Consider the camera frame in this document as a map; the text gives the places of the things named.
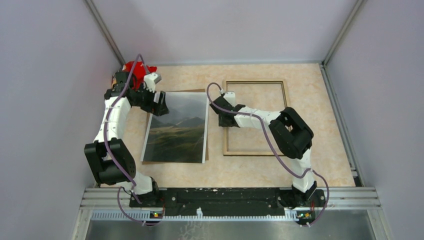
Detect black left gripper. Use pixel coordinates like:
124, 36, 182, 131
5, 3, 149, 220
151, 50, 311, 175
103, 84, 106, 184
132, 82, 169, 116

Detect wooden picture frame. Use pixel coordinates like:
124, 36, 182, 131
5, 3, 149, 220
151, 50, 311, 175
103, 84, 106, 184
222, 79, 290, 157

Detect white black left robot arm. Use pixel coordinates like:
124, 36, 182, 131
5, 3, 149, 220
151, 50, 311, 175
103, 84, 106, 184
84, 71, 169, 207

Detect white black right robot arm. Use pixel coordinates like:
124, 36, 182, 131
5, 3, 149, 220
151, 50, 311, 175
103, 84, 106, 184
152, 89, 318, 209

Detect mountain landscape photo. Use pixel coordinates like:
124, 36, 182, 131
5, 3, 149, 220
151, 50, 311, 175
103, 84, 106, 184
140, 91, 210, 165

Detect brown cardboard backing board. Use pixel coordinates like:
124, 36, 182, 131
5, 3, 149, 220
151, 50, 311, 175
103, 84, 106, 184
141, 88, 211, 166

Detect red crumpled cloth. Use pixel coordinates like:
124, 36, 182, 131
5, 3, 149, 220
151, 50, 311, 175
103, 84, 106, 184
111, 61, 147, 90

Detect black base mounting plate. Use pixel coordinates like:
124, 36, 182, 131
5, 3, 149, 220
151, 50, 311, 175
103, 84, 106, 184
129, 187, 326, 209

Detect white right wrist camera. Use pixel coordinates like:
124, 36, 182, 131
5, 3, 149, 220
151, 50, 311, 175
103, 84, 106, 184
222, 91, 237, 107

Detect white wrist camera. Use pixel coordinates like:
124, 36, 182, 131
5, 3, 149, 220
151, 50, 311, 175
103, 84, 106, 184
222, 91, 237, 107
143, 72, 162, 93

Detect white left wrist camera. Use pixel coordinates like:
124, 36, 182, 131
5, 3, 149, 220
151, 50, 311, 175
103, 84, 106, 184
143, 72, 162, 93

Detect aluminium front rail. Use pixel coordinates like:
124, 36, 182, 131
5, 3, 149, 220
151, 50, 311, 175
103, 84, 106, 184
72, 186, 393, 240

